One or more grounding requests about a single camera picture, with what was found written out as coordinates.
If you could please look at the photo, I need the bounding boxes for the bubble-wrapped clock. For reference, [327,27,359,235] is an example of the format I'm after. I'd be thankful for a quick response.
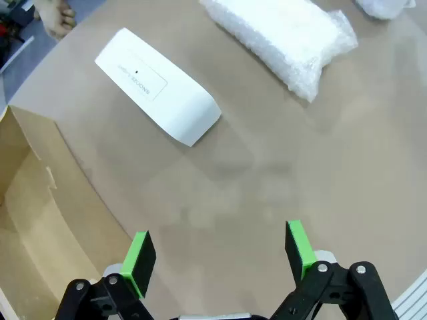
[199,0,359,103]
[353,0,416,20]

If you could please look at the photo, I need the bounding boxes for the slotted aluminium bench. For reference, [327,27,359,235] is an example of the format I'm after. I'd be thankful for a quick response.
[392,269,427,320]

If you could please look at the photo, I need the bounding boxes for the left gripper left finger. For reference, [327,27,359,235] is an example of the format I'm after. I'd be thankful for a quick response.
[55,230,157,320]

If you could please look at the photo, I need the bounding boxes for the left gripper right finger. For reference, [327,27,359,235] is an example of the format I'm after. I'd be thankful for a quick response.
[270,219,398,320]

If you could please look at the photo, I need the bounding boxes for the brown cardboard box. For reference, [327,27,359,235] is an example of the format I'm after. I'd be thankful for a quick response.
[0,105,134,320]

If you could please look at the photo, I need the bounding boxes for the white unwrapped clock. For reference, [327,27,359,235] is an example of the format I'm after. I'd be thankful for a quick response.
[95,27,223,147]

